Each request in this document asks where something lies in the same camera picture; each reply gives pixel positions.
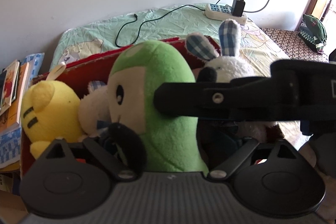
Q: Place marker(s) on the pastel cartoon bed sheet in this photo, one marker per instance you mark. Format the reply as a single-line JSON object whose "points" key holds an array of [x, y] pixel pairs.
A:
{"points": [[256, 47]]}

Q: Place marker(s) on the stack of children's books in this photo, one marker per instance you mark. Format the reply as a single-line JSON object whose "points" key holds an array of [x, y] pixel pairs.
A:
{"points": [[11, 129]]}

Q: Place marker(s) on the white rabbit plush plaid ears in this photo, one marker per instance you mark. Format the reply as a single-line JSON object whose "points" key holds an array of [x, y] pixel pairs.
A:
{"points": [[228, 66]]}

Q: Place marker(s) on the white power strip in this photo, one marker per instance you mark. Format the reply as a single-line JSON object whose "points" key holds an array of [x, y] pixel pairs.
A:
{"points": [[222, 13]]}

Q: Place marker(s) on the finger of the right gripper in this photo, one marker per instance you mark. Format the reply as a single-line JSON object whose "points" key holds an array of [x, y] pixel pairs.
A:
{"points": [[244, 98]]}

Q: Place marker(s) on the yellow bear plush red shirt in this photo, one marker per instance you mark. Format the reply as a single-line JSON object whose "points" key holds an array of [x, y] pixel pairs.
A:
{"points": [[49, 110]]}

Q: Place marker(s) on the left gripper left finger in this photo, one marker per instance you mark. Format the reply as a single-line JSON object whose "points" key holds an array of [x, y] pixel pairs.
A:
{"points": [[114, 168]]}

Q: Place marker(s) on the person's right hand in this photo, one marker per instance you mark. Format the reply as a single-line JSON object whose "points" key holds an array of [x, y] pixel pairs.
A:
{"points": [[319, 151]]}

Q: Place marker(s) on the black power adapter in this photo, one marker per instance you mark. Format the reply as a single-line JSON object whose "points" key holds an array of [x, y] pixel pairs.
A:
{"points": [[237, 7]]}

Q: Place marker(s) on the small white rabbit plush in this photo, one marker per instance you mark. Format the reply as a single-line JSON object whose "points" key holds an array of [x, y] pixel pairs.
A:
{"points": [[94, 115]]}

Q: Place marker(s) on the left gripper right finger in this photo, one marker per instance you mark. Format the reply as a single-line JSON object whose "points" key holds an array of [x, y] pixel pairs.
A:
{"points": [[234, 162]]}

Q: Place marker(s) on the dark patterned stool cushion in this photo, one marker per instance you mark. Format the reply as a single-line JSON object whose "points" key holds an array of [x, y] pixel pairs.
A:
{"points": [[293, 45]]}

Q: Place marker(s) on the red cardboard box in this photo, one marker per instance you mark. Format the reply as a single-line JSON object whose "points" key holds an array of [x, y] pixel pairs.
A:
{"points": [[97, 67]]}

